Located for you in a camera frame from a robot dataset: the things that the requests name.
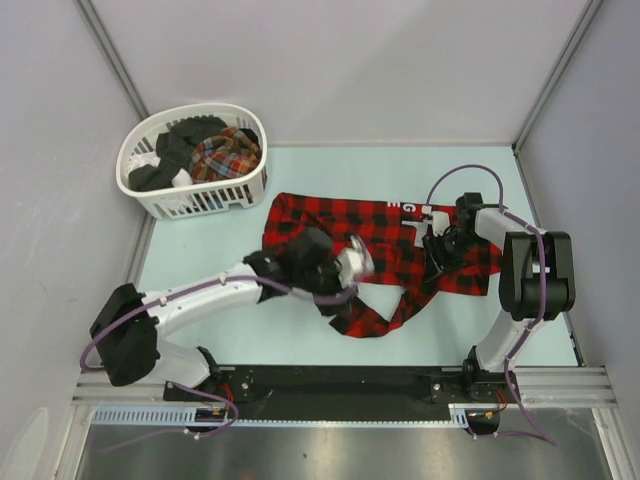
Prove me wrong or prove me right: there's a red black plaid shirt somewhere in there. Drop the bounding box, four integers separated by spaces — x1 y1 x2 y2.
262 193 501 338

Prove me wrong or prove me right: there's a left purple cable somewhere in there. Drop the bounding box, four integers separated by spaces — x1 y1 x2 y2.
79 269 361 451

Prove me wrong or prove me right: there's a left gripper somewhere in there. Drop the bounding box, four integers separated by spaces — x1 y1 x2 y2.
296 254 358 318

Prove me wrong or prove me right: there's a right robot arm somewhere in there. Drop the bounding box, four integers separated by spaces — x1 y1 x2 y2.
422 193 576 403

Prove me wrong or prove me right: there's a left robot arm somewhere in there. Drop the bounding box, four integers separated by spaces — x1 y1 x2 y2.
90 228 373 400

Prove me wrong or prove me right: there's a right aluminium corner post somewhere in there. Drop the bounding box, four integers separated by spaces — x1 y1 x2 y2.
511 0 606 157

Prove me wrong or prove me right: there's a multicolour plaid shirt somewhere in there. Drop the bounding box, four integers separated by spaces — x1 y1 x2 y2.
189 127 262 183

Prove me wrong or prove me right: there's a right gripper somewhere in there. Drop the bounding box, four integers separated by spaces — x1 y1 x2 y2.
422 228 487 281

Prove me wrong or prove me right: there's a white laundry basket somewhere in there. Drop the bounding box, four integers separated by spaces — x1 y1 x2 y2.
116 103 268 219

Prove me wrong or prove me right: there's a white cable duct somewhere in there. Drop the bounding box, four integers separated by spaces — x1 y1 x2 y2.
92 401 468 428

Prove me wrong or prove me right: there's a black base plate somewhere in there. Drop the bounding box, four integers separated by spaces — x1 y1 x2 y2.
163 363 521 432

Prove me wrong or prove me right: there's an aluminium frame rail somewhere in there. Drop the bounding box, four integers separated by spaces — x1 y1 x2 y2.
71 366 617 409

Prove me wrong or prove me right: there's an aluminium corner post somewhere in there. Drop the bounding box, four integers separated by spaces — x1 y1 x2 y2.
511 0 606 157
73 0 149 120

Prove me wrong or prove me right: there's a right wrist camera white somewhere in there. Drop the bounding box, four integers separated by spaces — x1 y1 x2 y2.
421 205 450 237

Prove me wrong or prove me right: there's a white garment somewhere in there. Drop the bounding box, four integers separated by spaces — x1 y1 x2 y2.
127 153 193 192

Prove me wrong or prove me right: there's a dark grey garment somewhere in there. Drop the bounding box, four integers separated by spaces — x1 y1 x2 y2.
154 116 227 174

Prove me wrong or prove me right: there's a left aluminium corner post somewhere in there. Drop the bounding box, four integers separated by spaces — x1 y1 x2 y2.
73 0 149 120

